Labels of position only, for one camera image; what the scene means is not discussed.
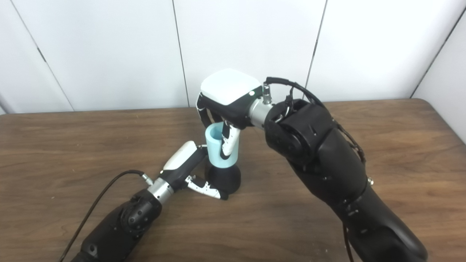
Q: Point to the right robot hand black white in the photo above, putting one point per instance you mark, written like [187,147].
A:
[229,87]

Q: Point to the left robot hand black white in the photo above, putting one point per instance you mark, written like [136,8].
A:
[180,156]

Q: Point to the black funnel-shaped nozzle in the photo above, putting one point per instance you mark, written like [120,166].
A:
[225,180]

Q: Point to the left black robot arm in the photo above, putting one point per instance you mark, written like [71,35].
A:
[120,225]

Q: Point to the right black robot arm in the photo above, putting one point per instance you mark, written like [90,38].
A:
[327,160]

